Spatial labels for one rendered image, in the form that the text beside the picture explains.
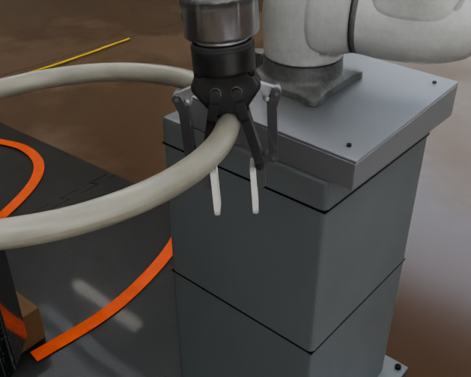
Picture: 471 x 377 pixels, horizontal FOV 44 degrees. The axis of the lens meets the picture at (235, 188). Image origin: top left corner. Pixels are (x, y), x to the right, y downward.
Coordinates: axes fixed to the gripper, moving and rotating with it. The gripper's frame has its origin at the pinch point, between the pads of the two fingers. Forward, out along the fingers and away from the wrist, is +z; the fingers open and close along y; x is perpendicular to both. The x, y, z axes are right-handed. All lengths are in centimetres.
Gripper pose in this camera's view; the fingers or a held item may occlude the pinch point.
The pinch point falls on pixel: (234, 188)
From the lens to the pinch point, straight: 77.9
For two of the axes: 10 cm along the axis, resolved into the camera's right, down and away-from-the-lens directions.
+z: 0.8, 8.7, 5.0
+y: -10.0, 0.5, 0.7
